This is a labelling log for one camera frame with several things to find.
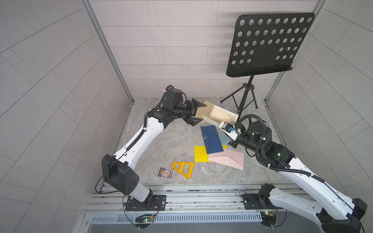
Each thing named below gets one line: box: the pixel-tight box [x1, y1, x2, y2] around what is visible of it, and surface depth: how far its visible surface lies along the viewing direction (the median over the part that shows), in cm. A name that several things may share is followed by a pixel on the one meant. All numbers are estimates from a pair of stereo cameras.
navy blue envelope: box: [200, 124, 224, 155], surface depth 91 cm
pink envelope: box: [207, 148, 245, 171], surface depth 86 cm
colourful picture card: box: [156, 166, 175, 181], surface depth 80 cm
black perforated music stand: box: [220, 12, 316, 114], surface depth 68 cm
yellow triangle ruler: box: [171, 162, 195, 180], surface depth 84 cm
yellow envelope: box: [193, 144, 228, 163], surface depth 89 cm
